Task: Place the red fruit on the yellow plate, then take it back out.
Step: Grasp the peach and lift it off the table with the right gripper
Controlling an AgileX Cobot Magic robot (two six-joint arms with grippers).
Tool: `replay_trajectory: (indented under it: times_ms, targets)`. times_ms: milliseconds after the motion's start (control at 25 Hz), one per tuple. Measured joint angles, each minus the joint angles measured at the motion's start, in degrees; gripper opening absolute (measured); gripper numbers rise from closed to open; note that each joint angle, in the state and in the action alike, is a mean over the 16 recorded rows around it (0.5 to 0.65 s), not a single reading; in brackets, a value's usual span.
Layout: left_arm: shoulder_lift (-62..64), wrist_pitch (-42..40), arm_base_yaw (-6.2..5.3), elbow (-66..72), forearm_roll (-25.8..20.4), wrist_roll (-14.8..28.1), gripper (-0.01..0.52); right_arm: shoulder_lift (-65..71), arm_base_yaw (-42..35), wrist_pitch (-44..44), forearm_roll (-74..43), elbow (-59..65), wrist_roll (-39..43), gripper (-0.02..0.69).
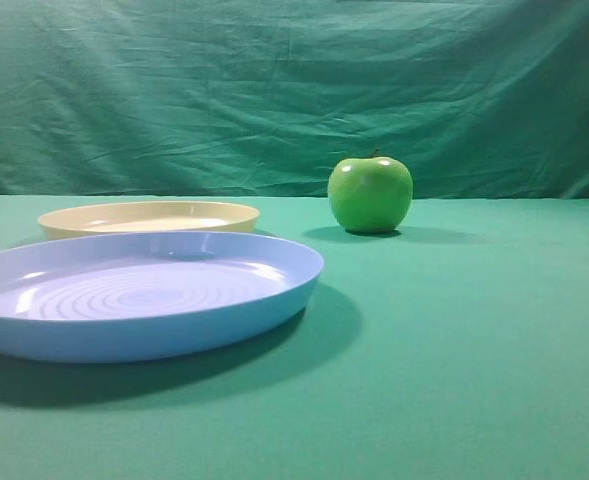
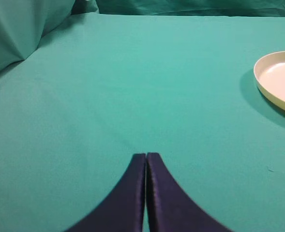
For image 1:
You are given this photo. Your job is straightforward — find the yellow plastic plate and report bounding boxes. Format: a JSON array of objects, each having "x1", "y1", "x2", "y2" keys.
[{"x1": 38, "y1": 200, "x2": 260, "y2": 240}]

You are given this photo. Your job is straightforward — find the blue plastic plate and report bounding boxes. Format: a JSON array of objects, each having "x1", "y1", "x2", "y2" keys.
[{"x1": 0, "y1": 231, "x2": 324, "y2": 363}]

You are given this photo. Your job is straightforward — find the green tablecloth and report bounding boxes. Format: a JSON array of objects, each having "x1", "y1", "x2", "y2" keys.
[{"x1": 0, "y1": 197, "x2": 589, "y2": 479}]

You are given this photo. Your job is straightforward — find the green cloth backdrop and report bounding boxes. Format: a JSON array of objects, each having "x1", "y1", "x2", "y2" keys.
[{"x1": 0, "y1": 1, "x2": 589, "y2": 198}]

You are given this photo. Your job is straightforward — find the green apple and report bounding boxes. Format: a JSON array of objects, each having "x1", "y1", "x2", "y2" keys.
[{"x1": 327, "y1": 153, "x2": 414, "y2": 234}]

